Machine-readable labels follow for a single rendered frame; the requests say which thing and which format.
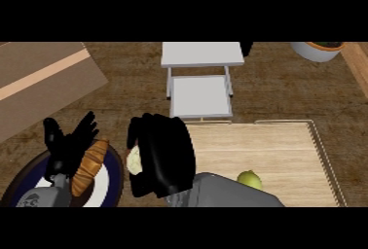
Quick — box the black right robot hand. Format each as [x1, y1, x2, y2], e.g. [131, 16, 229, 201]
[125, 112, 198, 199]

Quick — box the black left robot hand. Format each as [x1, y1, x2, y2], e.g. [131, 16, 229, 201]
[41, 110, 100, 184]

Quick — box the cream cupcake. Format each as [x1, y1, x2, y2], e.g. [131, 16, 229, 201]
[125, 144, 144, 175]

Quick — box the pale wooden tray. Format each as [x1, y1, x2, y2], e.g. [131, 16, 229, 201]
[183, 119, 347, 208]

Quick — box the brown croissant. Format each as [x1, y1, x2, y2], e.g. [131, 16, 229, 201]
[70, 138, 110, 197]

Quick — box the blue and white plate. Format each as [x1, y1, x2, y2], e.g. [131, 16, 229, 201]
[0, 139, 127, 208]

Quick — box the green pear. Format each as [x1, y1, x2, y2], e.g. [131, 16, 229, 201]
[236, 169, 264, 191]

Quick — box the brown cardboard box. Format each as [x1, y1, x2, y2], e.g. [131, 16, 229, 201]
[0, 42, 110, 144]

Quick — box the black object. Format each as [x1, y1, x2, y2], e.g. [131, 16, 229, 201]
[239, 42, 254, 58]

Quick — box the white plant pot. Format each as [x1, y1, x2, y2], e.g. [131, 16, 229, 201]
[289, 42, 345, 63]

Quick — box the pale wooden board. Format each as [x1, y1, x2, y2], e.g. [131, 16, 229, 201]
[341, 42, 368, 98]

